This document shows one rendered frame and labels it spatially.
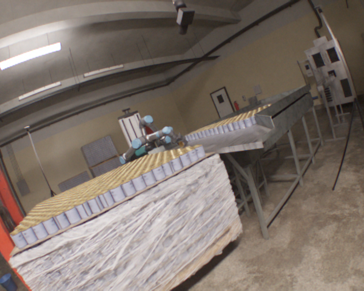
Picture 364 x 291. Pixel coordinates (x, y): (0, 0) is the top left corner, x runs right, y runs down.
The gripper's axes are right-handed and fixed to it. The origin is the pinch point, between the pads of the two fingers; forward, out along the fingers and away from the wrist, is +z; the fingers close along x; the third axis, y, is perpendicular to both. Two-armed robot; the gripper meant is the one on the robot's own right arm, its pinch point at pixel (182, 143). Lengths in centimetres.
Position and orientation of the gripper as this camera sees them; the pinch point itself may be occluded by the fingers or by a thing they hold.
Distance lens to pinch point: 219.4
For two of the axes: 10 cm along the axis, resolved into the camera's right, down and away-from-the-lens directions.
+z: 5.8, 4.4, 6.9
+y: 0.4, -8.5, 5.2
